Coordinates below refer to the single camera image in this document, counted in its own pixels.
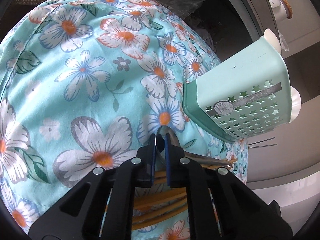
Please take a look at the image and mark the wooden chopstick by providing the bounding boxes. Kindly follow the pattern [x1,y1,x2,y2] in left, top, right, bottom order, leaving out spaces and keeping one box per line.
[132,197,187,224]
[155,171,166,178]
[200,159,238,170]
[154,177,167,185]
[131,209,186,231]
[133,188,187,209]

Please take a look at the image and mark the metal spoon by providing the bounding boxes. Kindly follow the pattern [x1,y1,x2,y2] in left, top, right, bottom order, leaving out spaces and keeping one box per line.
[154,125,232,169]

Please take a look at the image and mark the grey kitchen counter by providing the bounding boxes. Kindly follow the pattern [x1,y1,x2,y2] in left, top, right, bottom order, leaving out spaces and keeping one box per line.
[212,0,286,61]

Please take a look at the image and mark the mint green utensil basket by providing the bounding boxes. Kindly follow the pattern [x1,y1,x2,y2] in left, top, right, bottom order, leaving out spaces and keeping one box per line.
[182,36,292,143]

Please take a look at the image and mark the white rice paddle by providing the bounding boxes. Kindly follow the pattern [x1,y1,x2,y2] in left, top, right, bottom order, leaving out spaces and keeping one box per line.
[290,86,302,123]

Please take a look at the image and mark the floral turquoise cloth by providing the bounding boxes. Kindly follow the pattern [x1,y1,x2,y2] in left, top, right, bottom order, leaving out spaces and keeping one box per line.
[1,0,248,233]

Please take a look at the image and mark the white ceramic soup spoon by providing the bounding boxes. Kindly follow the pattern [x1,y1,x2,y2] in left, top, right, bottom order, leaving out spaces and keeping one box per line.
[263,28,281,54]

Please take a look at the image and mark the white electric kettle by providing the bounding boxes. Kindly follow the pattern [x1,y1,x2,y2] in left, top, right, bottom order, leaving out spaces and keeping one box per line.
[268,0,293,22]

